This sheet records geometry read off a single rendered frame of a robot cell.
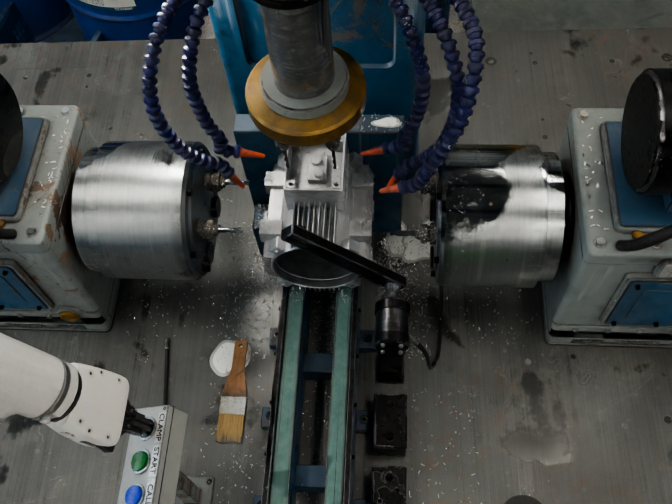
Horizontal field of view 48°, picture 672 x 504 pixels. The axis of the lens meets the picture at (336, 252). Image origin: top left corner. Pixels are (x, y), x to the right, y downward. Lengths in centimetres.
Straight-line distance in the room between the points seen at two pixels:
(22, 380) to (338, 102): 56
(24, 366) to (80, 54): 119
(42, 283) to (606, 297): 99
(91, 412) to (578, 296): 80
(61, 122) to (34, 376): 56
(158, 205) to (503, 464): 76
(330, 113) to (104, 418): 53
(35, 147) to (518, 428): 99
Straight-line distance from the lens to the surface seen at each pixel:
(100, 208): 132
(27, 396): 103
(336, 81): 111
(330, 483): 130
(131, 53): 202
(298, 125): 110
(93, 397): 111
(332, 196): 127
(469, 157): 128
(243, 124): 135
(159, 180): 129
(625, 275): 130
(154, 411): 122
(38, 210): 134
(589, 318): 145
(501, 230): 124
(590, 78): 191
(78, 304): 152
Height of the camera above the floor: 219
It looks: 61 degrees down
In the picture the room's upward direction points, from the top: 7 degrees counter-clockwise
